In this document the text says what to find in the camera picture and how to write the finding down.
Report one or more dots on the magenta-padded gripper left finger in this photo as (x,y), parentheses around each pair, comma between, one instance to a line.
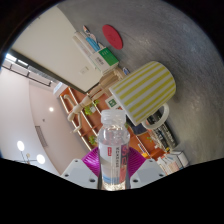
(90,161)

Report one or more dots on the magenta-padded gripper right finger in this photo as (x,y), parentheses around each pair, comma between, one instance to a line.
(136,161)

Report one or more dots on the clear plastic water bottle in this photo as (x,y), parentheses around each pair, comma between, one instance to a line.
(112,150)

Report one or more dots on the stack of colourful books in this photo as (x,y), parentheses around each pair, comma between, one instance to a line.
(173,161)

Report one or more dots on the wooden shelf unit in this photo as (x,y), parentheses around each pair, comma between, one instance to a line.
(83,125)

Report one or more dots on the stack of dark books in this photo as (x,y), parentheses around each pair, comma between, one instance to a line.
(165,131)

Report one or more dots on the group of ceiling lights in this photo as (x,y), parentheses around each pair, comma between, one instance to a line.
(40,159)

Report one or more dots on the green and white carton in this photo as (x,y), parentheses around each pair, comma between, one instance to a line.
(111,102)

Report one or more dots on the yellow striped mug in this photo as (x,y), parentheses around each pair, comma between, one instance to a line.
(145,88)

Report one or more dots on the grey window curtain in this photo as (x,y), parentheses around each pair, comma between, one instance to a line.
(41,75)

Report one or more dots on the small green white box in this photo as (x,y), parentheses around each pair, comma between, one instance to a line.
(106,60)

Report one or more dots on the stack of white boxes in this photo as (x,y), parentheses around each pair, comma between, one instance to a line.
(85,43)

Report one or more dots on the window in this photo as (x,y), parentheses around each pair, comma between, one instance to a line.
(15,63)

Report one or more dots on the flat round red coaster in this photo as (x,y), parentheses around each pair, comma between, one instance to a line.
(112,36)

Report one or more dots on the small colourful sticker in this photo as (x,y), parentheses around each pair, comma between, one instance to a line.
(87,31)

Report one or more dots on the white wall switch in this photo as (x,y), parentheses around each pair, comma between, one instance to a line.
(84,70)

